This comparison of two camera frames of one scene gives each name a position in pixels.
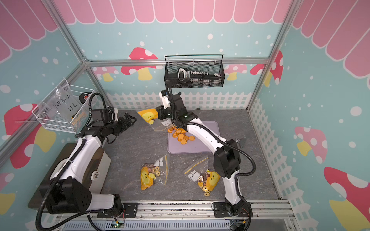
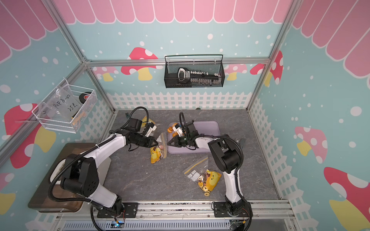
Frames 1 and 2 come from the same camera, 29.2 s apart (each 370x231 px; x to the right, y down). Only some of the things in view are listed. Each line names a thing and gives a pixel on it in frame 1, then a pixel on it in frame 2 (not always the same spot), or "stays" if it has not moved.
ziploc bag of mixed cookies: x=155 y=173 to x=161 y=150
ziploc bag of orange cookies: x=151 y=116 to x=144 y=121
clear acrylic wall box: x=66 y=109 stays
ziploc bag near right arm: x=206 y=180 stays
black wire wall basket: x=194 y=70 stays
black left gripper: x=123 y=125 to x=148 y=144
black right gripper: x=160 y=110 to x=176 y=142
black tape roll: x=83 y=96 stays
